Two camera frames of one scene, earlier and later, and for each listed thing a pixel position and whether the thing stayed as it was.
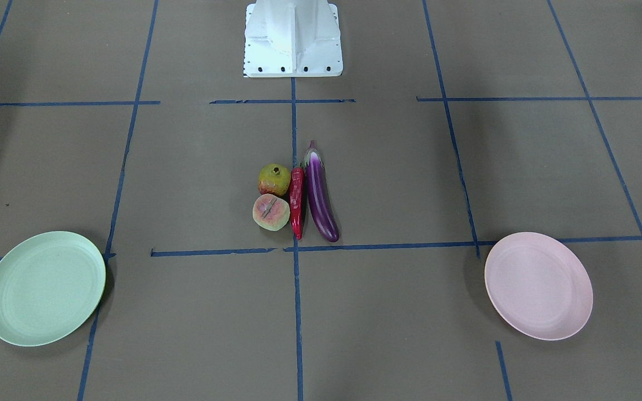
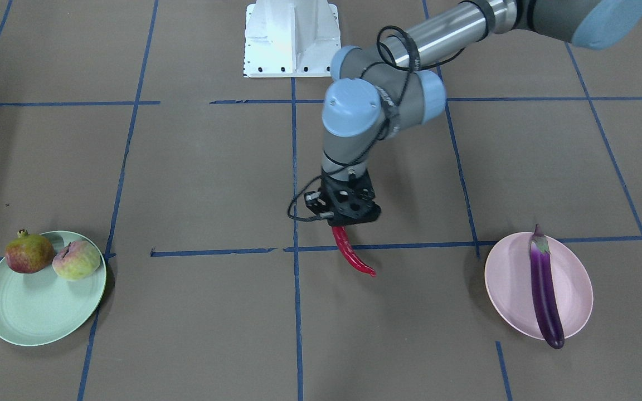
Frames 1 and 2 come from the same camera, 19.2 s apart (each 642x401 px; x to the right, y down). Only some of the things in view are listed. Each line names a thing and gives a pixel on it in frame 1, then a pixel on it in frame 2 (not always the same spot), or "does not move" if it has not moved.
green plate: [41, 288] does not move
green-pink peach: [270, 212] to [77, 260]
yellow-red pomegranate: [274, 179] to [29, 253]
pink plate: [539, 286] does not move
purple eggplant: [318, 194] to [545, 291]
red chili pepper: [297, 200] to [344, 243]
